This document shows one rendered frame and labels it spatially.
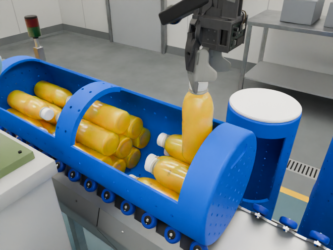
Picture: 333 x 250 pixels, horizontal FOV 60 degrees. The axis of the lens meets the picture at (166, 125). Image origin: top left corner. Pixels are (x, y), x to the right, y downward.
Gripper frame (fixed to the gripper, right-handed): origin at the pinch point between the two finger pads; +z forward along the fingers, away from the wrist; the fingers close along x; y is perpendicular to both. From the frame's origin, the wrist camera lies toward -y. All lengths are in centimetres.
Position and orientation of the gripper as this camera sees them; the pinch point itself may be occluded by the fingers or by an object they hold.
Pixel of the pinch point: (198, 82)
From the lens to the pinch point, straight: 60.9
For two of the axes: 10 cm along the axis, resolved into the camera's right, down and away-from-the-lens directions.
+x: 5.8, -4.4, 6.8
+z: -0.1, 8.4, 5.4
